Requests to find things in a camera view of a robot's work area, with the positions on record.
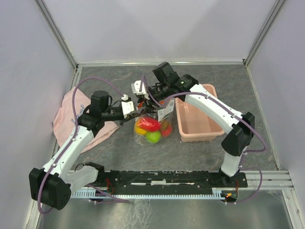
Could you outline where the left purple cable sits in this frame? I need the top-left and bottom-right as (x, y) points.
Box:
(38, 76), (131, 214)

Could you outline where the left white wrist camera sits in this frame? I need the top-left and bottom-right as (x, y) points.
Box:
(121, 94), (137, 118)

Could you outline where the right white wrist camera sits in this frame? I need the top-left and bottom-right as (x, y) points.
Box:
(131, 80), (150, 100)

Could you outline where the aluminium frame rail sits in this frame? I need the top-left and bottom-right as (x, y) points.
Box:
(77, 61), (246, 67)

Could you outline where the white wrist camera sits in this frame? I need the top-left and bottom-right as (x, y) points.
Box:
(121, 94), (137, 118)
(131, 80), (150, 100)

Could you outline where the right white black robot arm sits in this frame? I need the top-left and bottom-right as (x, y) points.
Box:
(131, 62), (255, 187)

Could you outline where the small red fruit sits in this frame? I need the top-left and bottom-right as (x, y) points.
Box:
(135, 117), (161, 132)

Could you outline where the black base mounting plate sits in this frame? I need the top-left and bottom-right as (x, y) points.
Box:
(92, 170), (248, 196)

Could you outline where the red apple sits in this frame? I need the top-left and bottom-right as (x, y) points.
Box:
(161, 125), (172, 137)

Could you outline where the pink folded cloth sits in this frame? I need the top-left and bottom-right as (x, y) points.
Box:
(53, 88), (119, 152)

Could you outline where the green apple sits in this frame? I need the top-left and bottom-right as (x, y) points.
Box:
(145, 131), (162, 144)

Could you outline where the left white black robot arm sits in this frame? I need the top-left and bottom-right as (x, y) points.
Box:
(29, 91), (136, 210)

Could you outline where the clear zip top bag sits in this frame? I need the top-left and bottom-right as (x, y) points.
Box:
(133, 98), (175, 146)

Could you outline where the pink plastic bin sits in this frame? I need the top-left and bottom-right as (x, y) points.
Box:
(175, 98), (224, 142)

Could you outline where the light blue cable duct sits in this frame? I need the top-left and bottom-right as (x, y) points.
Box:
(71, 188), (226, 199)

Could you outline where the yellow lemon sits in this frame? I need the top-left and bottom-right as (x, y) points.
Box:
(134, 125), (147, 135)

